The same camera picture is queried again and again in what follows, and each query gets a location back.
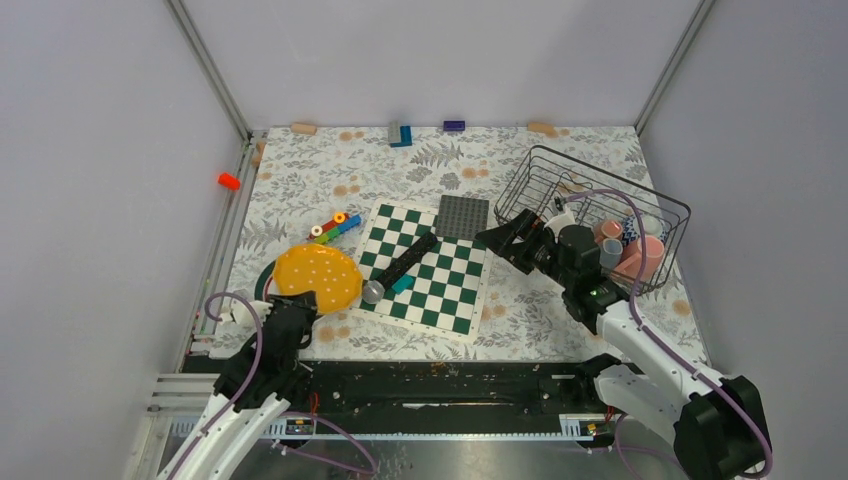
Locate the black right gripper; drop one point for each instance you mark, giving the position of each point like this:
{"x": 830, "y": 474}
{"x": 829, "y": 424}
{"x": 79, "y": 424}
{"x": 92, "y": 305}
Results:
{"x": 526, "y": 225}

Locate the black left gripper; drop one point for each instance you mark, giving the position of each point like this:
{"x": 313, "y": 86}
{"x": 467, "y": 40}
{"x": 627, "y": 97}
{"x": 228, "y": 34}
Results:
{"x": 306, "y": 299}

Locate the yellow orange plate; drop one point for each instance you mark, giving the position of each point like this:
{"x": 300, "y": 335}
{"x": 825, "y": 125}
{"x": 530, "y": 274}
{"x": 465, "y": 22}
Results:
{"x": 328, "y": 272}

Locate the blue grey cup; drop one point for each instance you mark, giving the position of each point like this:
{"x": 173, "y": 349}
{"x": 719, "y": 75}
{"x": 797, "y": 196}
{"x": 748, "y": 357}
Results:
{"x": 611, "y": 251}

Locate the blue white patterned bowl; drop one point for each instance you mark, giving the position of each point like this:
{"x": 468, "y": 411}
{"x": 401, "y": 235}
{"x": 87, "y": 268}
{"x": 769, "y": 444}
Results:
{"x": 650, "y": 225}

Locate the large pink mug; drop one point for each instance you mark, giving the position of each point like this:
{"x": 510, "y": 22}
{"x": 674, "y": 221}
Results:
{"x": 634, "y": 256}

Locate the white plate green rim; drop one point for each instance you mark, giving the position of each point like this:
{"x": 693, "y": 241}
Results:
{"x": 262, "y": 285}

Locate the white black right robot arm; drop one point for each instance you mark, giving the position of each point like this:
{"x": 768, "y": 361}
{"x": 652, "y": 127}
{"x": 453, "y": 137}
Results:
{"x": 662, "y": 358}

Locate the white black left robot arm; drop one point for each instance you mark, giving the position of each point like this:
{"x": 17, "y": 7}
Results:
{"x": 245, "y": 391}

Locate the grey lego baseplate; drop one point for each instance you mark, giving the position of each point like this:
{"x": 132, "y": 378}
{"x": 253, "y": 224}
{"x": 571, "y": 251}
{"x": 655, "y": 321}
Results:
{"x": 461, "y": 217}

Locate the green white chessboard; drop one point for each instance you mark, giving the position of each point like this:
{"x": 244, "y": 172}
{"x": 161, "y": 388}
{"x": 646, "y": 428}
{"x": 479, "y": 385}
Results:
{"x": 446, "y": 297}

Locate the black glitter microphone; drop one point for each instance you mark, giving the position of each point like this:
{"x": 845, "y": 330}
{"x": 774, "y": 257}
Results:
{"x": 374, "y": 290}

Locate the right wooden block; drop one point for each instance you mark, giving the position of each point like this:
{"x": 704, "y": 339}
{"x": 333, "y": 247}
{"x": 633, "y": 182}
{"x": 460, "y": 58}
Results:
{"x": 545, "y": 129}

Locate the wooden block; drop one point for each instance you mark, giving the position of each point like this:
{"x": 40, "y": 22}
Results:
{"x": 303, "y": 129}
{"x": 545, "y": 129}

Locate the colourful lego brick toy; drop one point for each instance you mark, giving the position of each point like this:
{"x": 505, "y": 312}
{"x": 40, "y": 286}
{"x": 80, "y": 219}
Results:
{"x": 339, "y": 224}

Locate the teal block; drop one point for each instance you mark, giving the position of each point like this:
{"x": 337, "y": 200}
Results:
{"x": 403, "y": 283}

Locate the purple lego brick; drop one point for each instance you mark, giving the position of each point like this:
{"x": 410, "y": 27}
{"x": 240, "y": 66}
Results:
{"x": 454, "y": 125}

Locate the floral table mat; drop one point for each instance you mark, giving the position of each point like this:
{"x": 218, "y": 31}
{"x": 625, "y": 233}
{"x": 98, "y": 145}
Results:
{"x": 303, "y": 180}

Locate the grey blue lego bricks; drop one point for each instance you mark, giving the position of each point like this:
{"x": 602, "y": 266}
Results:
{"x": 399, "y": 135}

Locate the orange red cylinder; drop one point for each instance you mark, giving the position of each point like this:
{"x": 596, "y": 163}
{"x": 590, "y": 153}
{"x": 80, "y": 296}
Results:
{"x": 229, "y": 181}

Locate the left wooden block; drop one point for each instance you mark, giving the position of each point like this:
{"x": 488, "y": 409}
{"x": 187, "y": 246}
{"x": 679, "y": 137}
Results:
{"x": 303, "y": 129}

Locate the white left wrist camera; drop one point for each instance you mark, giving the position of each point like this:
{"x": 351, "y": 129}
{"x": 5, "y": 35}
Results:
{"x": 238, "y": 313}

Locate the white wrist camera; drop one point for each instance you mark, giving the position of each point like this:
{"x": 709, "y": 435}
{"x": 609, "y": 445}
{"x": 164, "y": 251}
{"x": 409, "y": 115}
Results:
{"x": 562, "y": 217}
{"x": 238, "y": 313}

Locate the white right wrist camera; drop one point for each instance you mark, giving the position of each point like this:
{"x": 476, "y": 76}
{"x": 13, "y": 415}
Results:
{"x": 562, "y": 217}

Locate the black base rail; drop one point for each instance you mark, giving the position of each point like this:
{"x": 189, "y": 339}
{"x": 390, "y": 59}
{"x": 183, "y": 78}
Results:
{"x": 504, "y": 400}

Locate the black wire dish rack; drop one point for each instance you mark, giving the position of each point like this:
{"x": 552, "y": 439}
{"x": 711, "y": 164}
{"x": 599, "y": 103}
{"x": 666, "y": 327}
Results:
{"x": 593, "y": 194}

